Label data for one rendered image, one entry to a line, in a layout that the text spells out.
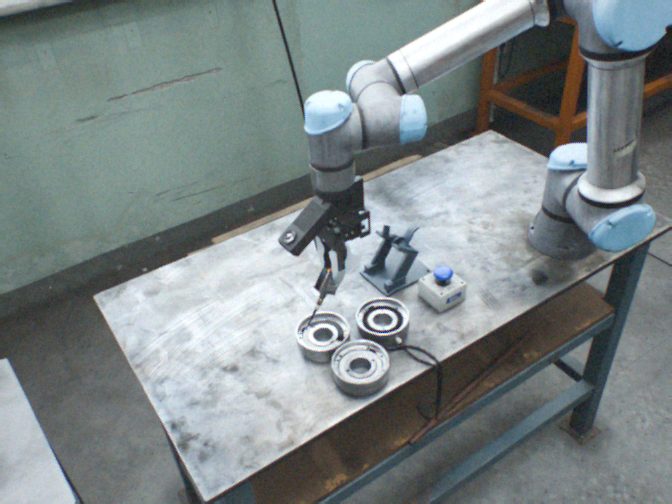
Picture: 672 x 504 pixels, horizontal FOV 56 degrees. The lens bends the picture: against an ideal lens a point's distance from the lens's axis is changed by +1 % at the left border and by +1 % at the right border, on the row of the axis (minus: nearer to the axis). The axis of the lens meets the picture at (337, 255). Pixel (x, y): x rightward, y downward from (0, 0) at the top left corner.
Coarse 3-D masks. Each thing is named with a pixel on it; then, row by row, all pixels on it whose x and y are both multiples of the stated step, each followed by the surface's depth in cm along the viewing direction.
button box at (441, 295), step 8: (432, 272) 131; (424, 280) 129; (432, 280) 129; (448, 280) 128; (456, 280) 129; (424, 288) 129; (432, 288) 127; (440, 288) 127; (448, 288) 127; (456, 288) 127; (464, 288) 128; (424, 296) 131; (432, 296) 128; (440, 296) 125; (448, 296) 127; (456, 296) 128; (464, 296) 130; (432, 304) 129; (440, 304) 127; (448, 304) 128; (456, 304) 130; (440, 312) 128
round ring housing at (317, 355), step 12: (324, 312) 124; (300, 324) 123; (324, 324) 123; (348, 324) 121; (300, 336) 121; (312, 336) 121; (324, 336) 124; (336, 336) 121; (348, 336) 119; (300, 348) 119; (312, 348) 117; (336, 348) 117; (312, 360) 120; (324, 360) 119
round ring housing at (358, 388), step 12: (348, 348) 118; (360, 348) 118; (372, 348) 118; (336, 360) 116; (348, 360) 116; (360, 360) 117; (372, 360) 116; (384, 360) 115; (336, 372) 113; (348, 372) 113; (372, 372) 113; (384, 372) 111; (348, 384) 111; (360, 384) 110; (372, 384) 110
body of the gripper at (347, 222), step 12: (360, 180) 108; (348, 192) 106; (360, 192) 110; (336, 204) 108; (348, 204) 110; (360, 204) 111; (336, 216) 109; (348, 216) 110; (360, 216) 110; (324, 228) 111; (336, 228) 109; (348, 228) 111; (360, 228) 112; (324, 240) 113; (348, 240) 113
